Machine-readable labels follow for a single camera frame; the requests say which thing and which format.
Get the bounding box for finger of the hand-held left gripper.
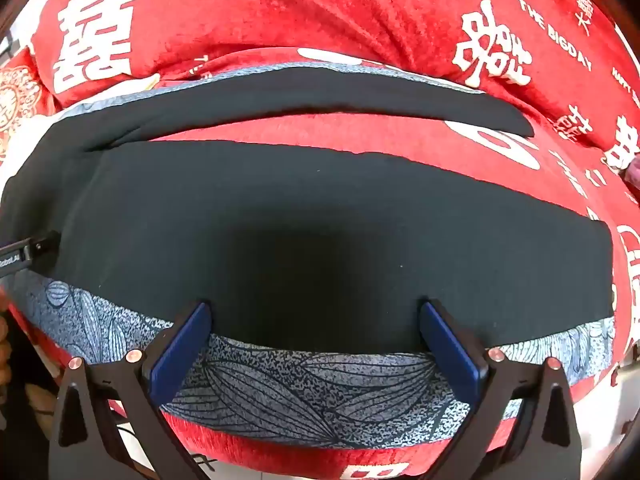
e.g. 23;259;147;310
19;230;61;264

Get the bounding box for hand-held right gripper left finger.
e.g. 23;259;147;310
47;301;213;480

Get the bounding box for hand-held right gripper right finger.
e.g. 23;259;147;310
419;300;583;480

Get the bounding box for black leaf-print pants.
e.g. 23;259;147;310
0;62;618;448

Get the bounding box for person's left hand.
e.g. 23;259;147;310
0;304;12;387

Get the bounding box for red gold patterned cloth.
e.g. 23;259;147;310
0;50;57;163

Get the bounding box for red printed blanket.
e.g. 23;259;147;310
0;0;640;480

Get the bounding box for black cable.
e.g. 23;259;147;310
111;405;157;472

